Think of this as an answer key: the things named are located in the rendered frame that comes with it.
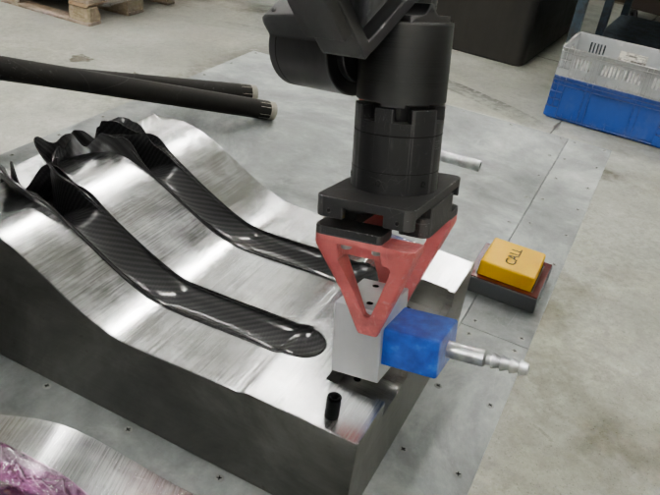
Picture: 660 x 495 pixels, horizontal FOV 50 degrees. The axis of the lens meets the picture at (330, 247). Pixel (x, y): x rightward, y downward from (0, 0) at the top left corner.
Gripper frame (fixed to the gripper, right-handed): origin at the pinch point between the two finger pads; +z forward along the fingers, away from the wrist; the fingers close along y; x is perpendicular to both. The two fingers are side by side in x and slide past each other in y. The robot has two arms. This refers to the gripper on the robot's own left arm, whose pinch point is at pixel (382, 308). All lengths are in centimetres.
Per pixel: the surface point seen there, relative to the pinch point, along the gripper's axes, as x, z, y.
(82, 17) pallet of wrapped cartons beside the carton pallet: -290, 3, -271
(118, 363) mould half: -18.6, 6.7, 6.6
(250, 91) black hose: -46, -4, -56
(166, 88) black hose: -49, -6, -39
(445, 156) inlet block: -4.5, -5.2, -27.5
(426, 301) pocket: -0.8, 4.9, -13.5
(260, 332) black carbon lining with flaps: -9.9, 4.5, 0.0
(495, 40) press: -86, 5, -399
